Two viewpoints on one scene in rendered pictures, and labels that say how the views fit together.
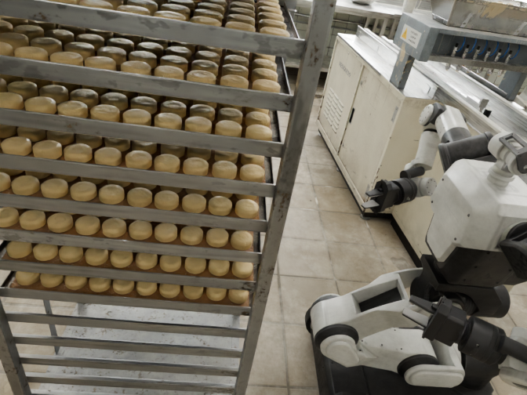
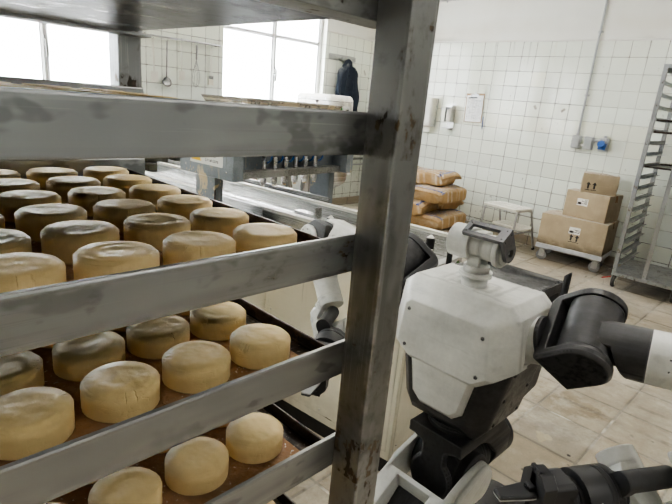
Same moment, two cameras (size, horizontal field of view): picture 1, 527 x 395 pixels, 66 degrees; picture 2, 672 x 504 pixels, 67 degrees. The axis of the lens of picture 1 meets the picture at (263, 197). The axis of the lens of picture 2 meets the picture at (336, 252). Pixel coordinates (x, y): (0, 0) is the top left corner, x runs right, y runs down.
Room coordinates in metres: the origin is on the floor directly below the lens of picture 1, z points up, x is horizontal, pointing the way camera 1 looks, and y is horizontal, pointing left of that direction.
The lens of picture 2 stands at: (0.37, 0.23, 1.34)
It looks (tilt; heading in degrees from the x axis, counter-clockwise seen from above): 17 degrees down; 321
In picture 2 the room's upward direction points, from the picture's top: 5 degrees clockwise
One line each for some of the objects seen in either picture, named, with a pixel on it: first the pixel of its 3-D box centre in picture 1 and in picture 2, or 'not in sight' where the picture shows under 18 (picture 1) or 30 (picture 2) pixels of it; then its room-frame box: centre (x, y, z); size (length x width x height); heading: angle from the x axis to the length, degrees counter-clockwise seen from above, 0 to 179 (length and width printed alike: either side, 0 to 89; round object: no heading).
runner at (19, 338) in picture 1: (132, 342); not in sight; (0.63, 0.27, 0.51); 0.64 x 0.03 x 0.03; 97
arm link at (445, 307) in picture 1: (457, 327); (560, 497); (0.65, -0.50, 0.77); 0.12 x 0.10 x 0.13; 67
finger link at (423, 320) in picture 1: (414, 318); not in sight; (0.68, -0.42, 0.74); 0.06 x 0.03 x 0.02; 67
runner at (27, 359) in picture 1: (133, 363); not in sight; (0.63, 0.27, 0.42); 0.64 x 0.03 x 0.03; 97
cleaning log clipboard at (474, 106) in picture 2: not in sight; (474, 110); (4.23, -4.71, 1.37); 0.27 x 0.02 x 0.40; 8
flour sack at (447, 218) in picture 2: not in sight; (438, 217); (4.06, -4.14, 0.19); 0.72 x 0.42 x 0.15; 102
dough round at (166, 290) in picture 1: (169, 288); not in sight; (0.68, 0.19, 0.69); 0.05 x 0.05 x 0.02
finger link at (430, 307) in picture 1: (423, 302); (514, 490); (0.68, -0.42, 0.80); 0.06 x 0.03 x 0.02; 67
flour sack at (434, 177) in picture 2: not in sight; (425, 175); (4.30, -4.11, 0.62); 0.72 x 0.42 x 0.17; 14
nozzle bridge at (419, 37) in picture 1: (464, 61); (272, 173); (2.31, -0.93, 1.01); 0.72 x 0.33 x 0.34; 103
